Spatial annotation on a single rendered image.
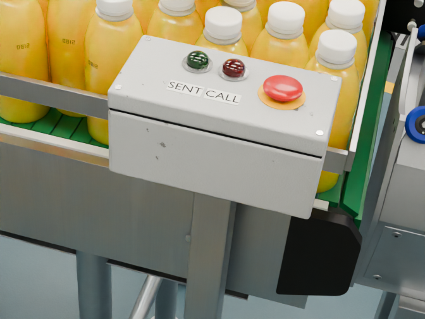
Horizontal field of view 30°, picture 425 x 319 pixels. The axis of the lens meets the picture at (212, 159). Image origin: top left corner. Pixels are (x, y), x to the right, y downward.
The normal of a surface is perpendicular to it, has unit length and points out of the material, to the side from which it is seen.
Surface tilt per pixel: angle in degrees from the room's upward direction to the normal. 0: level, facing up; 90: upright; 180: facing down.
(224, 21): 0
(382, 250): 110
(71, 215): 90
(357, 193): 30
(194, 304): 90
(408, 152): 52
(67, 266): 0
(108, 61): 90
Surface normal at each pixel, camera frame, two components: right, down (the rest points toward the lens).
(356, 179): 0.55, -0.53
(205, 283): -0.26, 0.63
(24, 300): 0.07, -0.74
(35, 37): 0.77, 0.47
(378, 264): -0.26, 0.84
